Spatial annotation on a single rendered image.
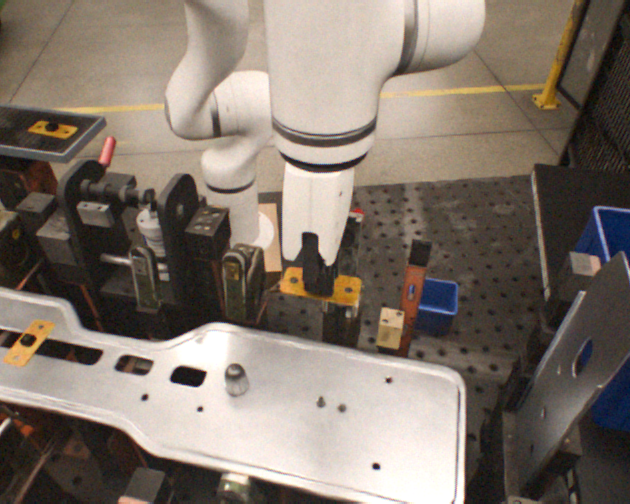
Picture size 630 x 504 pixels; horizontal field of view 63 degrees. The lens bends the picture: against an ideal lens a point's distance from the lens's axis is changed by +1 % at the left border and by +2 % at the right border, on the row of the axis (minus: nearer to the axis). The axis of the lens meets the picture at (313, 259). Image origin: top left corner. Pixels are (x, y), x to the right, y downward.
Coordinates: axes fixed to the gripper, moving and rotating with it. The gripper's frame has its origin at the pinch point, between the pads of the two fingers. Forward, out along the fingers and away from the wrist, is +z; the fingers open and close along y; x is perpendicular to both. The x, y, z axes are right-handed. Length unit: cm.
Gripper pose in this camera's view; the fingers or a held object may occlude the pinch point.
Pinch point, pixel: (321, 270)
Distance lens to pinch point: 53.0
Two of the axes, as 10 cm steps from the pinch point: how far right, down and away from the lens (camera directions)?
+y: -2.3, 6.9, -6.9
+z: 0.0, 7.1, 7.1
